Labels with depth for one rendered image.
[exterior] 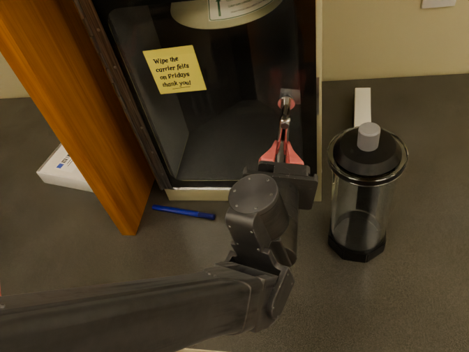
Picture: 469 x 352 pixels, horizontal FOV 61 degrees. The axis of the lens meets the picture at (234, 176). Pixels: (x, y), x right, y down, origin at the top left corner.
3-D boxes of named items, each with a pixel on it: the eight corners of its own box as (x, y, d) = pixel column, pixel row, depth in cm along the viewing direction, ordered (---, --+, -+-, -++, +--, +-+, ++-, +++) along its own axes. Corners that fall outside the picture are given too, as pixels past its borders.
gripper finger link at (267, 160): (262, 125, 60) (257, 170, 54) (310, 129, 59) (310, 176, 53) (260, 156, 65) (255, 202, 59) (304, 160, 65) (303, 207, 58)
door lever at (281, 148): (289, 142, 67) (273, 140, 67) (296, 96, 59) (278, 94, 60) (287, 165, 63) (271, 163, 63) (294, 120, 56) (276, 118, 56)
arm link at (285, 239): (256, 277, 51) (300, 275, 49) (240, 248, 46) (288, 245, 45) (261, 232, 56) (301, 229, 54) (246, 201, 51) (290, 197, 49)
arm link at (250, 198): (215, 301, 49) (277, 324, 45) (176, 251, 42) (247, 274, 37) (255, 223, 56) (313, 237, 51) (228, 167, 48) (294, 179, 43)
